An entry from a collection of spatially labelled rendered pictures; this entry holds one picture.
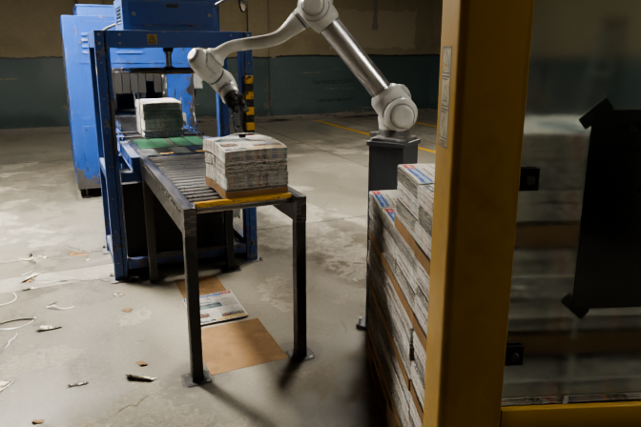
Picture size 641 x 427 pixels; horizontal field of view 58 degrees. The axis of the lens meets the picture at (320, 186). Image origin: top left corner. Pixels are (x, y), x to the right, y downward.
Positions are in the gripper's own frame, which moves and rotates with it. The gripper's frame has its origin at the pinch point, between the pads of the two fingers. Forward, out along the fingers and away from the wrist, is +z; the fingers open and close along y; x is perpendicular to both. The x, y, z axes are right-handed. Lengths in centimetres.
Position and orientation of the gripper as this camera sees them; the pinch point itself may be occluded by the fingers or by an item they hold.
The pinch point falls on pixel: (243, 122)
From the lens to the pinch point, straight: 261.4
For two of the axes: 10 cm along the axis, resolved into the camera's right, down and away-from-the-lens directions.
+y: -1.8, 7.6, 6.2
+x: -9.1, 1.0, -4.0
